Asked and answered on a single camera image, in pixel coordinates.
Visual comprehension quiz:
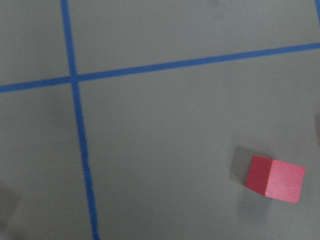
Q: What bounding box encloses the red cube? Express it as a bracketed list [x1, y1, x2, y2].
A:
[245, 155, 306, 204]

